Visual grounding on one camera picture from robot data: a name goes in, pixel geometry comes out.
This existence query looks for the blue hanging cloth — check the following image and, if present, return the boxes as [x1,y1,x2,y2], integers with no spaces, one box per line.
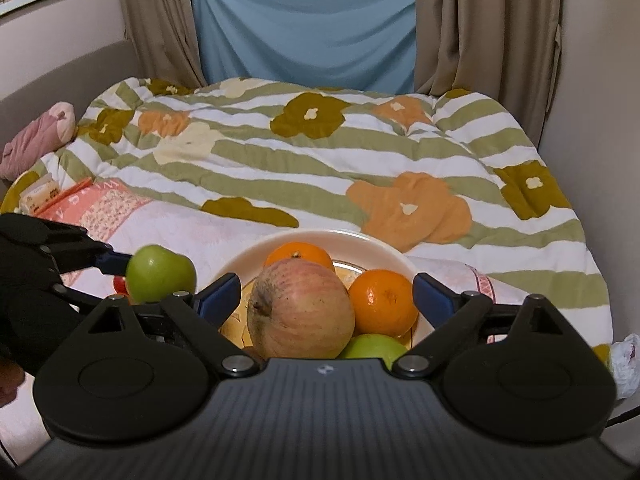
[192,0,418,93]

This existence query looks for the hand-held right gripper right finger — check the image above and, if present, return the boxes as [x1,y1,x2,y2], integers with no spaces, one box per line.
[392,272,581,380]

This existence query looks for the small green apple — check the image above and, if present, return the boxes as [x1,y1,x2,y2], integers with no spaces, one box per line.
[125,245,197,303]

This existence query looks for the large orange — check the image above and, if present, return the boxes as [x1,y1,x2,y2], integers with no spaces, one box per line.
[263,241,336,273]
[348,269,420,338]

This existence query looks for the pink printed towel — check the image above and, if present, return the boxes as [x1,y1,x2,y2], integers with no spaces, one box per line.
[0,177,496,466]

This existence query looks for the cream plate with duck print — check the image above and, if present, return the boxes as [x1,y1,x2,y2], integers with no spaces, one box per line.
[210,230,436,361]

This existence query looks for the grey bed headboard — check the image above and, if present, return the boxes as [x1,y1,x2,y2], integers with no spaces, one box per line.
[0,40,141,196]

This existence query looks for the beige curtain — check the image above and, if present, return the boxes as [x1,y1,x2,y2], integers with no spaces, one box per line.
[115,0,208,88]
[412,0,568,146]

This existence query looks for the yellow-red apple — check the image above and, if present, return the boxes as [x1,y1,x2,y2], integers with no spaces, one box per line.
[246,257,356,360]

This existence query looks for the yellow-white tissue packet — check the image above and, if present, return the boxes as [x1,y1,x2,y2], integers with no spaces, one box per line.
[17,172,61,216]

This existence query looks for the striped floral quilt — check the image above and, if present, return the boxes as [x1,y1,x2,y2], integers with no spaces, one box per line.
[0,76,613,361]

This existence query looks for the pink plush pillow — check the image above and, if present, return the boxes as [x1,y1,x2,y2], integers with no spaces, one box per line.
[0,101,77,181]

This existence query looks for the white plastic bag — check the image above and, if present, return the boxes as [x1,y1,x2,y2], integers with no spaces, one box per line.
[610,334,640,401]

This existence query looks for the black cable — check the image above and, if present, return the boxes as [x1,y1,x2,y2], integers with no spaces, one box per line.
[605,405,640,428]

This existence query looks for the large green apple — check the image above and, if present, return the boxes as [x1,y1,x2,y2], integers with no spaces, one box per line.
[340,333,410,368]

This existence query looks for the person's left forearm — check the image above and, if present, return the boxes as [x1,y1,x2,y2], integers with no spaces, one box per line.
[0,360,27,407]

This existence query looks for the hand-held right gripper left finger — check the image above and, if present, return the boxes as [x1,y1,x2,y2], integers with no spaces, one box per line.
[75,272,261,378]

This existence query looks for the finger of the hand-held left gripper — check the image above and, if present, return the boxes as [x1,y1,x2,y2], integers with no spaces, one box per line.
[47,232,132,276]
[52,284,108,313]

